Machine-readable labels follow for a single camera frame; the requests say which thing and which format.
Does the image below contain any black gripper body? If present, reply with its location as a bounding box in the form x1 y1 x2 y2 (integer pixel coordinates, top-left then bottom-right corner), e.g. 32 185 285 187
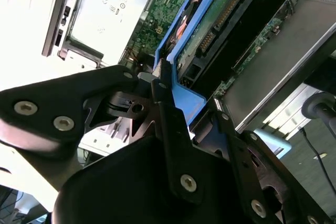
51 134 250 224

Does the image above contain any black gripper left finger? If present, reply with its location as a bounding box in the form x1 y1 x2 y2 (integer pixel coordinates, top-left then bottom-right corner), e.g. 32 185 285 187
0 58 206 204

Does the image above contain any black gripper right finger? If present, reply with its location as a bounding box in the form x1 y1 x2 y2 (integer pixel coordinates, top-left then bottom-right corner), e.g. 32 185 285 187
212 98 335 224

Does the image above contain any hard disk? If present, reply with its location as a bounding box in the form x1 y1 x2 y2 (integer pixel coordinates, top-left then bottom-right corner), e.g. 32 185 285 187
154 0 313 133

